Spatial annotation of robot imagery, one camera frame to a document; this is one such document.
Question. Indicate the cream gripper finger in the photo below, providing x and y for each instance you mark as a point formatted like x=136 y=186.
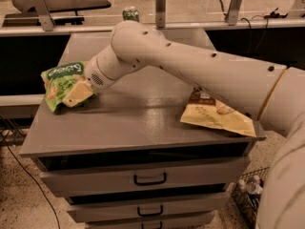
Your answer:
x=81 y=91

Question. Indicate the green rice chip bag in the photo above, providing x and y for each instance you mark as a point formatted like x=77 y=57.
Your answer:
x=58 y=82

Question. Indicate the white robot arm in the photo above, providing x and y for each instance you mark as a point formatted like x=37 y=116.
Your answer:
x=270 y=93

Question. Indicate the brown sea salt chip bag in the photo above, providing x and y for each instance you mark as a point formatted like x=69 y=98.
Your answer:
x=206 y=111

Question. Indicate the grey drawer cabinet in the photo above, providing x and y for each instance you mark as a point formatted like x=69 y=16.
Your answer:
x=89 y=155

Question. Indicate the green soda can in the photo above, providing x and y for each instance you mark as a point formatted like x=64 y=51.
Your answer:
x=131 y=13

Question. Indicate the clear plastic water bottle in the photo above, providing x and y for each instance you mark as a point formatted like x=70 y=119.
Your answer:
x=252 y=186

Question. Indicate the left metal bracket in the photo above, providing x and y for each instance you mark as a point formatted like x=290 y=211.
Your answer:
x=44 y=16

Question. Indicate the metal bracket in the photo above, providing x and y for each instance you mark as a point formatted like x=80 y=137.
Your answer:
x=233 y=12
x=44 y=16
x=160 y=13

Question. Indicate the top drawer black handle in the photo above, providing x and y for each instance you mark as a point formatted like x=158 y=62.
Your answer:
x=149 y=181

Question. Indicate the drawer black handle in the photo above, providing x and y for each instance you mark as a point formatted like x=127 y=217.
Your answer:
x=144 y=212
x=149 y=181
x=152 y=225

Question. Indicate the middle metal bracket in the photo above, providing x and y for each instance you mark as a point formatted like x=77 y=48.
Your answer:
x=160 y=13

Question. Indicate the middle drawer black handle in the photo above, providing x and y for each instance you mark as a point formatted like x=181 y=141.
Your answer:
x=144 y=212

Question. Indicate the bottom drawer black handle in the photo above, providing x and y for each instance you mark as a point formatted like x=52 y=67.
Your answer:
x=152 y=225

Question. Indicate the right metal bracket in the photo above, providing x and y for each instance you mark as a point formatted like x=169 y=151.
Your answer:
x=233 y=12

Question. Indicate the wire mesh basket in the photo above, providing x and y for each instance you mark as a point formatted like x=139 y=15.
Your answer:
x=248 y=204

